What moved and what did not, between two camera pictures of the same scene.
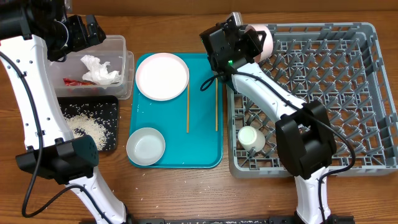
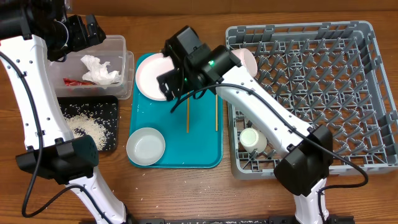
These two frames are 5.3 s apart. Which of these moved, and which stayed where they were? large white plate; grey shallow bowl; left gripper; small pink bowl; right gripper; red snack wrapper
Moved: right gripper; small pink bowl
Stayed: grey shallow bowl; large white plate; left gripper; red snack wrapper
